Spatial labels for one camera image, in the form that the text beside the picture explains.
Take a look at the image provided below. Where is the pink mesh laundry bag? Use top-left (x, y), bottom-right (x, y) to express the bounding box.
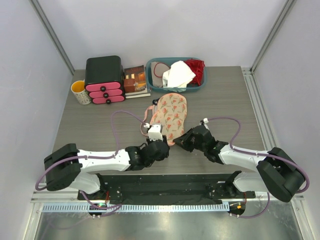
top-left (143, 93), bottom-right (188, 147)

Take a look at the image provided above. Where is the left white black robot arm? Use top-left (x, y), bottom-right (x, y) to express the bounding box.
top-left (44, 139), bottom-right (170, 200)

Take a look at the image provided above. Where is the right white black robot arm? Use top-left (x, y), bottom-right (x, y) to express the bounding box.
top-left (174, 125), bottom-right (307, 203)

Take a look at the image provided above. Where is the teal plastic basket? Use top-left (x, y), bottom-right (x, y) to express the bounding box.
top-left (145, 57), bottom-right (208, 93)

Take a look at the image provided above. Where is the white cloth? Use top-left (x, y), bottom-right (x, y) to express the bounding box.
top-left (162, 60), bottom-right (196, 88)

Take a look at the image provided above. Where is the red garment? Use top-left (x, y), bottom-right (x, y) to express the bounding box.
top-left (184, 58), bottom-right (205, 86)

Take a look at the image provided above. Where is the stack of books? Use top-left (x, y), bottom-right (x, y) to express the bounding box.
top-left (123, 65), bottom-right (151, 99)

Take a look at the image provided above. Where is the grey cloth with red loop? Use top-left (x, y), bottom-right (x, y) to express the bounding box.
top-left (150, 61), bottom-right (170, 88)

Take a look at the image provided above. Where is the black pink drawer organizer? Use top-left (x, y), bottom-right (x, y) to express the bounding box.
top-left (84, 55), bottom-right (125, 105)

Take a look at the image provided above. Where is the yellow inside patterned mug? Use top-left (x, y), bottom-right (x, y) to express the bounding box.
top-left (70, 80), bottom-right (92, 105)

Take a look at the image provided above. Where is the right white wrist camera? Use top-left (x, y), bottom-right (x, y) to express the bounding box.
top-left (200, 118), bottom-right (209, 129)

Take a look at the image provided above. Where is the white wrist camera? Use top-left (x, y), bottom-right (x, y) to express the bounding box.
top-left (200, 118), bottom-right (209, 129)
top-left (143, 123), bottom-right (163, 142)

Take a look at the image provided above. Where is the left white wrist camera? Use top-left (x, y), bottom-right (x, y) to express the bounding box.
top-left (143, 123), bottom-right (163, 142)

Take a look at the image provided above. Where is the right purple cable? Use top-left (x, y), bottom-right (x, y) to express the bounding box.
top-left (207, 116), bottom-right (311, 220)

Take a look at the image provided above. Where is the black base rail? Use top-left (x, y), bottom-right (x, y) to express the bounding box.
top-left (87, 174), bottom-right (256, 206)

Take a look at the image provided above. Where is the white slotted cable duct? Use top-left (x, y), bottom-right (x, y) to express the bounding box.
top-left (42, 202), bottom-right (230, 213)

